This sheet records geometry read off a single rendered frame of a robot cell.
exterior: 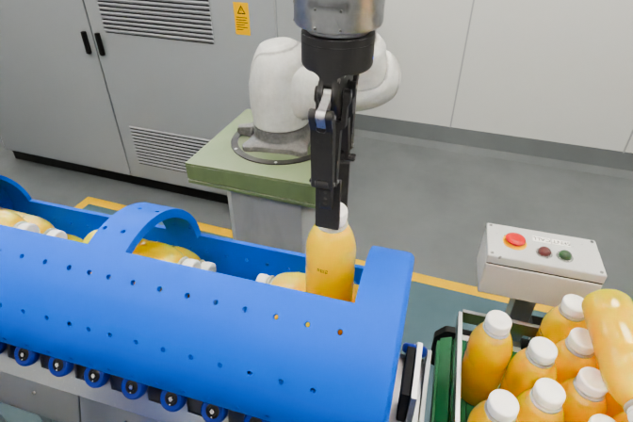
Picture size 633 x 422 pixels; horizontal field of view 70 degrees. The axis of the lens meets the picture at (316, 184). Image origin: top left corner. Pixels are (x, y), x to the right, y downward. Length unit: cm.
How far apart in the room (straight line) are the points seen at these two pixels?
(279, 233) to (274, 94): 40
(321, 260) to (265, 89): 64
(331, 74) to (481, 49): 289
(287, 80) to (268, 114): 10
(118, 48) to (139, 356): 217
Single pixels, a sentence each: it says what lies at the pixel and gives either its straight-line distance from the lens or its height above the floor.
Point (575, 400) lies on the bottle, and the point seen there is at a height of 106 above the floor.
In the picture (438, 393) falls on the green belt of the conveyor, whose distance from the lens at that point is 94.
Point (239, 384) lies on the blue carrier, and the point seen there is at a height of 112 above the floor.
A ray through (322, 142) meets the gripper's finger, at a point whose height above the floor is 145.
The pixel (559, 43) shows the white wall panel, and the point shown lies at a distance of 334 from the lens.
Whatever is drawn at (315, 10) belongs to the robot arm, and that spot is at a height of 157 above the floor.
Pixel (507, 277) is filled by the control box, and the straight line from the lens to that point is 93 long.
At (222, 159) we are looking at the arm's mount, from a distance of 121.
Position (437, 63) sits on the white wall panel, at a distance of 336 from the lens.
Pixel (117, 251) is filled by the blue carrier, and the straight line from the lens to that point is 72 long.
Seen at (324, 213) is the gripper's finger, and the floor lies 133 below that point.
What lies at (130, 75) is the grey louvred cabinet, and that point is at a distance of 273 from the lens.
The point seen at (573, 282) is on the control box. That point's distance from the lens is 95.
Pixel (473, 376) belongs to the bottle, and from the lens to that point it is 86.
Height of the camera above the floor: 167
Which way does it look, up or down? 34 degrees down
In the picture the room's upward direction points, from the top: straight up
